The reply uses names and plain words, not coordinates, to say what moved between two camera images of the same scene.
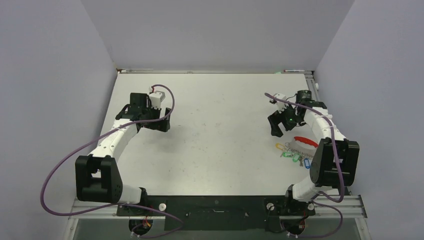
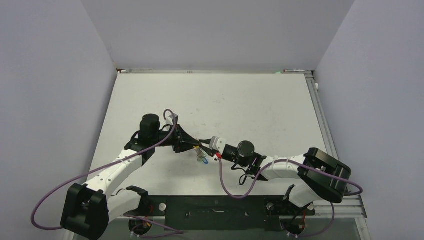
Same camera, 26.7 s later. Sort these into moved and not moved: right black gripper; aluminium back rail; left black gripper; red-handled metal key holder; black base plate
Moved: red-handled metal key holder; right black gripper; left black gripper
Not moved: aluminium back rail; black base plate
